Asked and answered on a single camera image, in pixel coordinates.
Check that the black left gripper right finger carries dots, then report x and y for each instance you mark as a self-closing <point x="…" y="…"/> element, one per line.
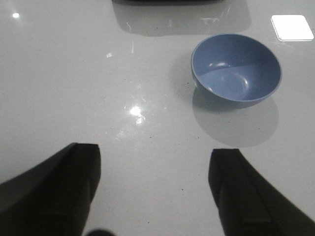
<point x="248" y="204"/>

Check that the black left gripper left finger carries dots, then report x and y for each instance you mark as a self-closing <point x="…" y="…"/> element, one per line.
<point x="54" y="197"/>

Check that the blue plastic bowl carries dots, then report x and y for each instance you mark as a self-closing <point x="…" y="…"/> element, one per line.
<point x="235" y="70"/>

